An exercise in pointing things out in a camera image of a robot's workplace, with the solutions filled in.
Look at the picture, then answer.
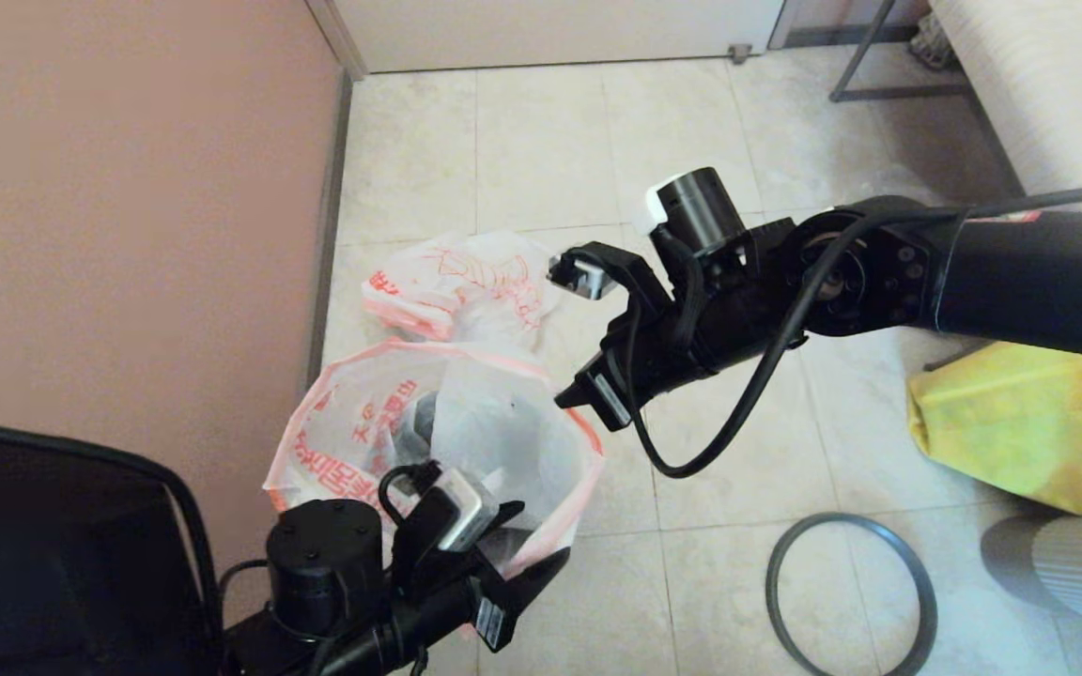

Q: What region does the grey bin rim ring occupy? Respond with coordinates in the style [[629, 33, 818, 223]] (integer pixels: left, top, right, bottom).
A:
[[766, 513, 938, 676]]

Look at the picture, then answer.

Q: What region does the white pink-drawstring trash bag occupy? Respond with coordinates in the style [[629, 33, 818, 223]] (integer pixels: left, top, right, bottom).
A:
[[263, 338, 606, 580]]

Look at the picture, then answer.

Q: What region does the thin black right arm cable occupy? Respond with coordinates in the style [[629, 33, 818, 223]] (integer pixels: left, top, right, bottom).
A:
[[624, 183, 1082, 480]]

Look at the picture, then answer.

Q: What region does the black camera bracket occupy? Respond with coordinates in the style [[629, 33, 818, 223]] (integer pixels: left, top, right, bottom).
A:
[[391, 488, 525, 602], [562, 241, 675, 322]]

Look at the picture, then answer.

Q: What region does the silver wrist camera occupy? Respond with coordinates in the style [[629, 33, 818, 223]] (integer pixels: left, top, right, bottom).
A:
[[549, 255, 611, 301], [433, 469, 502, 553]]

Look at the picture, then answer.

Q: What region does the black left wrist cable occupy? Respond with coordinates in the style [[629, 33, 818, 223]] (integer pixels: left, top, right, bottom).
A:
[[378, 460, 443, 529]]

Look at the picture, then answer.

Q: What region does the white ribbed table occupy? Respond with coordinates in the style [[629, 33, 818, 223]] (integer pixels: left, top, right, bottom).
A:
[[926, 0, 1082, 203]]

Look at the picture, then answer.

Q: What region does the yellow fabric bag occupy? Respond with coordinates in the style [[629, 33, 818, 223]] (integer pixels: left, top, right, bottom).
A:
[[907, 340, 1082, 517]]

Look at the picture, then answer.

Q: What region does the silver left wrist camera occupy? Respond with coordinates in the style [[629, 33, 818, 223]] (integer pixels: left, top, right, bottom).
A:
[[433, 469, 502, 553]]

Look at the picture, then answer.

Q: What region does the black right camera bracket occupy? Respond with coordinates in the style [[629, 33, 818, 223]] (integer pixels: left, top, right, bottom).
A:
[[562, 241, 675, 322]]

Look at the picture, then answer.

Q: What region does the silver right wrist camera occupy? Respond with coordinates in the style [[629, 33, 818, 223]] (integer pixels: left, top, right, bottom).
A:
[[549, 255, 611, 301]]

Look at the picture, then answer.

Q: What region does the white door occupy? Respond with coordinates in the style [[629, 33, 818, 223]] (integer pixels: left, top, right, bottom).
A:
[[330, 0, 786, 78]]

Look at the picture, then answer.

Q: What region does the white red-printed trash bag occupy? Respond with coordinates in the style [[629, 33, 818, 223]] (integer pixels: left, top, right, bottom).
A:
[[363, 232, 568, 344]]

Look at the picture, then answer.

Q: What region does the dark metal table frame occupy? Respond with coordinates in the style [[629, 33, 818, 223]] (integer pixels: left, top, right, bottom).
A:
[[827, 0, 974, 106]]

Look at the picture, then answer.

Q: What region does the white door frame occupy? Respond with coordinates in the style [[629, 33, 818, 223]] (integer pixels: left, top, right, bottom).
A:
[[304, 0, 371, 85]]

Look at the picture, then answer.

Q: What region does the black left camera bracket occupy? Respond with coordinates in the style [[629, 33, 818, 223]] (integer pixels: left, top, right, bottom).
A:
[[391, 488, 525, 602]]

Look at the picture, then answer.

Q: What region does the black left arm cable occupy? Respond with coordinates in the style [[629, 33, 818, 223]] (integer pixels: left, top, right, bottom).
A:
[[0, 418, 224, 625]]

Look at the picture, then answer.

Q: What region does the grey cloth bundle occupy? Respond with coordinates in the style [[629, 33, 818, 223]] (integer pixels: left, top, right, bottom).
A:
[[907, 14, 955, 74]]

